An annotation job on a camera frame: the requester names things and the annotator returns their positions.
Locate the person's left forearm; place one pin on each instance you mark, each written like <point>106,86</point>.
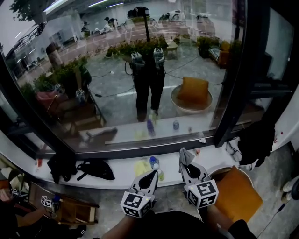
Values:
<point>121,228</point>

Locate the small red item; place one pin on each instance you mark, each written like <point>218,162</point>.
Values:
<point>40,162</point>

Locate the grey cloth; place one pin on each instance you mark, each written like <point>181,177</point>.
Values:
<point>187,157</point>

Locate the black garment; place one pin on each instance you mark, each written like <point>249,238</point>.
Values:
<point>60,168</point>

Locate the black hanging jacket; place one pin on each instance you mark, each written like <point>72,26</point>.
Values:
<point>257,144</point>

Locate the leafy green tree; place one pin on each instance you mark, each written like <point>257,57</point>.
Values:
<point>25,10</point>

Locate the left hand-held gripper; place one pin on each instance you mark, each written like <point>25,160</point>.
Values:
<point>135,204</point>

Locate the blue cap bottle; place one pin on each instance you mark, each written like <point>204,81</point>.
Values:
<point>154,160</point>

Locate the person's right forearm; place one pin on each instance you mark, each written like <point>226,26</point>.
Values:
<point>219,217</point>

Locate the dark window frame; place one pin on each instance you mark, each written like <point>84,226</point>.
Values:
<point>233,93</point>

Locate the small pink item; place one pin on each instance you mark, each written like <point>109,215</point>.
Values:
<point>198,152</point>

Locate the large window glass pane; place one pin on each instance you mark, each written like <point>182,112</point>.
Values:
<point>116,81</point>

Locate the green shrub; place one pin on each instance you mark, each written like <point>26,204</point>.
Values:
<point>140,46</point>
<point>60,74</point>

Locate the green drink bottle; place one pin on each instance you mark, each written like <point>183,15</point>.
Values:
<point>160,173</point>

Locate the narrow window pane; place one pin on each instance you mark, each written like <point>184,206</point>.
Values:
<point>280,42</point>

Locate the black lamp post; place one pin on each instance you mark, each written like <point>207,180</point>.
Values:
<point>146,28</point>

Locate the white crumpled paper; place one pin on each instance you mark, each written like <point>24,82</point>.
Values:
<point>202,140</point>

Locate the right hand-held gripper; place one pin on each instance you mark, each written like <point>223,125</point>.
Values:
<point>203,193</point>

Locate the person's black shirt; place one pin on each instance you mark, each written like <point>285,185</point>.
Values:
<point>182,226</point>

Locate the white window sill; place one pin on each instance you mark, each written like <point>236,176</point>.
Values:
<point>126,168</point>

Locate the wooden chair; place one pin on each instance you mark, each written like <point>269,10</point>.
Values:
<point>74,210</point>

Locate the yellow cloth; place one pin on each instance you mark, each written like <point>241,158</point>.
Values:
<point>141,168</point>

